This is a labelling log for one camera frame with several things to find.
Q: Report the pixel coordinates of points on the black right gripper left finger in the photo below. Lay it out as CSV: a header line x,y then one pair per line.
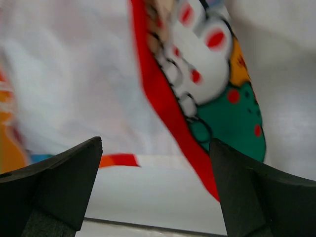
x,y
50,198

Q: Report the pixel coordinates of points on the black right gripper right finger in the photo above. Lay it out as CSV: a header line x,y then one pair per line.
x,y
258,200

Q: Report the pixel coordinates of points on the rainbow red kids jacket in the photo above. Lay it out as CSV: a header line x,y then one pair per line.
x,y
157,80

